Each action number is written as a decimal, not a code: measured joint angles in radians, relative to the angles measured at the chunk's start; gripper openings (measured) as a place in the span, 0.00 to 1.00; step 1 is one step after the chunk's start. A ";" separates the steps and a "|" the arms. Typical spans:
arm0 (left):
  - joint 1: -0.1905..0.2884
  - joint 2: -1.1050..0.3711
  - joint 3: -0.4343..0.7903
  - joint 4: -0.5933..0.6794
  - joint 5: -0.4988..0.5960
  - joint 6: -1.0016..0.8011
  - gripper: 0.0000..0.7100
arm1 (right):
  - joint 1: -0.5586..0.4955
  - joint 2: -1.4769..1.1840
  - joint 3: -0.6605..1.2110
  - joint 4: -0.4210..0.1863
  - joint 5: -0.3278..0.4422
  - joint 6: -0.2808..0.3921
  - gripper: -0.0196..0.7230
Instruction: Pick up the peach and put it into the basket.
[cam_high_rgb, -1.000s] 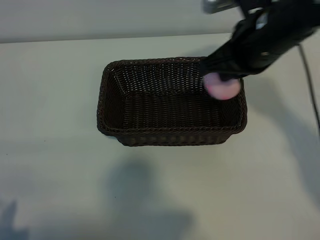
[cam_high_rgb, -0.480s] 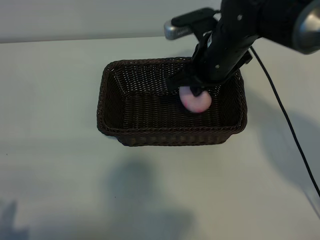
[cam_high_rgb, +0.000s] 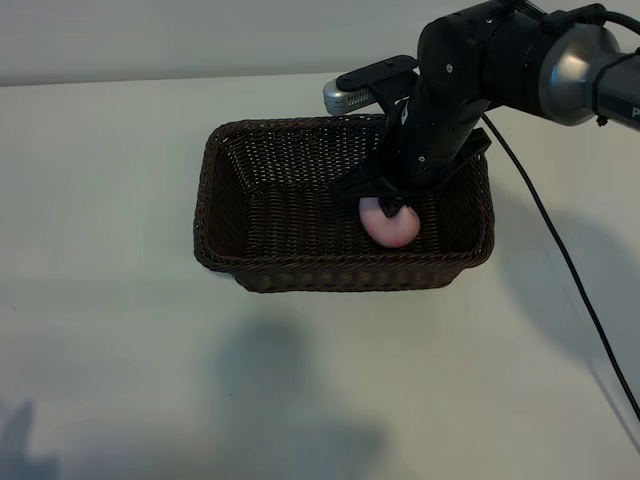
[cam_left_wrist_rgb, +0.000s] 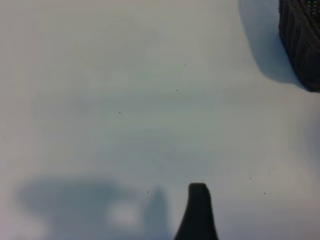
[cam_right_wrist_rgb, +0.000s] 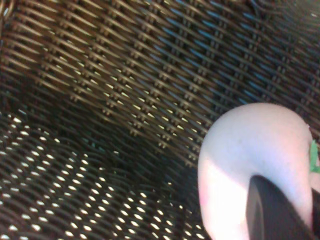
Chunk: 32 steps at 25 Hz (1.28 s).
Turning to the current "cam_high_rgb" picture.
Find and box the dark brown wicker basket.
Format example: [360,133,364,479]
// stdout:
[192,113,496,295]

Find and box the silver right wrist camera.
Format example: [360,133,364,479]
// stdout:
[322,79,380,117]

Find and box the pink peach with green leaf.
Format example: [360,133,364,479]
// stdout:
[358,197,421,250]

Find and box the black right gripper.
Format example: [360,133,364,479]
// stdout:
[333,83,495,219]

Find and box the black right camera mount bracket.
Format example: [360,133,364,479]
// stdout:
[337,55,419,129]

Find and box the thin black smooth cable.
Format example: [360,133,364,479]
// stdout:
[481,112,640,426]

